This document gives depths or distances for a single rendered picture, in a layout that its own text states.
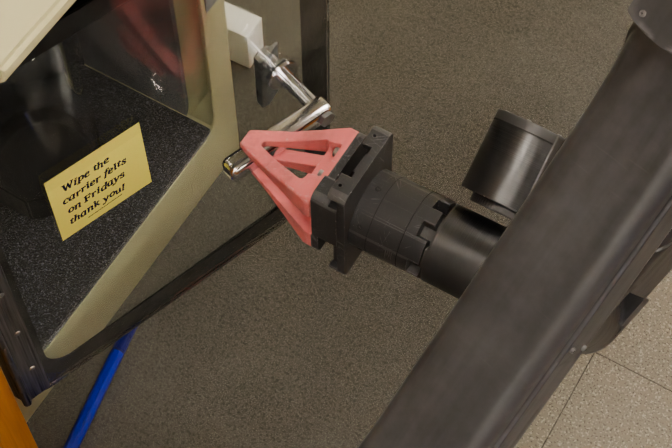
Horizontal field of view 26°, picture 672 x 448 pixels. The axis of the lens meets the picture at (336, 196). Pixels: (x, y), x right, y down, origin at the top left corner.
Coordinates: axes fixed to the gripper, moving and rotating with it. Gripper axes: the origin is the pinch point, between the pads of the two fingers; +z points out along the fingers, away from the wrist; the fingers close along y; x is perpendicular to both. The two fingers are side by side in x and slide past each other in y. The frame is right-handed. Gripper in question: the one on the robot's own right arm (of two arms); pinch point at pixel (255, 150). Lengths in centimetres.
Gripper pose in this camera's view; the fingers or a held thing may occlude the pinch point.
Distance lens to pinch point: 102.3
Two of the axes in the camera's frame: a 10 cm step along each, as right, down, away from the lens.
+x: -5.1, 7.4, -4.5
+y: -0.1, -5.2, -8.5
